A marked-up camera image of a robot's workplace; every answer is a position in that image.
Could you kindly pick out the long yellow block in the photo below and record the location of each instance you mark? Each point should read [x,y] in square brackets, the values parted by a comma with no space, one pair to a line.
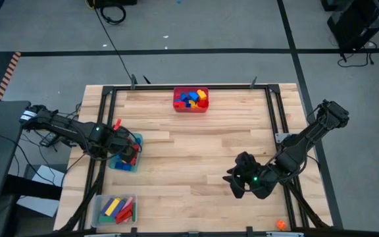
[113,207]

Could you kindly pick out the clear plastic bin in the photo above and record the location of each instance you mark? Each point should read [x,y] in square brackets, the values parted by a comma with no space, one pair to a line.
[95,224]

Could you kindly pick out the small orange block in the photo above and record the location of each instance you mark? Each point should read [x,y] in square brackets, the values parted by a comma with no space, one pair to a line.
[280,224]

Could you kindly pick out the small blue block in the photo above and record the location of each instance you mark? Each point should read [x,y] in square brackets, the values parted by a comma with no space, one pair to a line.
[139,141]
[127,167]
[119,165]

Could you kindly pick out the red plastic bin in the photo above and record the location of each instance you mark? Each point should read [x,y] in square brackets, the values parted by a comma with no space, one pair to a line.
[189,110]

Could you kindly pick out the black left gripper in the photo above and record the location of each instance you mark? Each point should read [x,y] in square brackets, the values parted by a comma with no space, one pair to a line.
[125,146]

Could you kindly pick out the small red block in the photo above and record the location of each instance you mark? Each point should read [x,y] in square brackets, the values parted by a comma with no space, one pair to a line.
[137,147]
[124,211]

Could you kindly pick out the long green block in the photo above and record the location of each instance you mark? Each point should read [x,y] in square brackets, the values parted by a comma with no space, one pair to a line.
[106,219]
[134,210]

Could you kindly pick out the green translucent plastic bin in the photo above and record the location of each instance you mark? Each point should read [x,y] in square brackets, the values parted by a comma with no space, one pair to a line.
[112,164]

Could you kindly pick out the striped hazard strip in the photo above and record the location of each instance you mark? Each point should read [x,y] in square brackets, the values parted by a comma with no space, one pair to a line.
[7,75]

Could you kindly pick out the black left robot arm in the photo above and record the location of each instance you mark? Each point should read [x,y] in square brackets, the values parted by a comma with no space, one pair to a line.
[61,126]

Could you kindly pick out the black aluminium table frame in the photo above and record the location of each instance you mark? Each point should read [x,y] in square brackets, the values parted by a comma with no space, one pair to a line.
[189,87]

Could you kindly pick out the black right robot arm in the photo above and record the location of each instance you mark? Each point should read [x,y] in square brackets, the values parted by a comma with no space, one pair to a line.
[311,131]

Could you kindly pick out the black power adapter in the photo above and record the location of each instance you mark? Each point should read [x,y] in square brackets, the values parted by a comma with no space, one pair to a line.
[48,139]

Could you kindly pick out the black equipment rack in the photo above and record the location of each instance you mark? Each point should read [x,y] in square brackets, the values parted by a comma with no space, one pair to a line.
[360,23]

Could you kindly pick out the red clip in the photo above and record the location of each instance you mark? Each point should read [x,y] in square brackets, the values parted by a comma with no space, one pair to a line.
[117,124]

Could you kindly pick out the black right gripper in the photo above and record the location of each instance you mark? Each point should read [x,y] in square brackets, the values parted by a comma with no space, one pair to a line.
[258,177]

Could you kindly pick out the black side table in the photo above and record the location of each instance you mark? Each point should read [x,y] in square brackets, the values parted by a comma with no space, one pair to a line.
[2,148]

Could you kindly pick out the long pink block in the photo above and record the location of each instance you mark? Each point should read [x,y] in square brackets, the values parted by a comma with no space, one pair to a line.
[128,202]

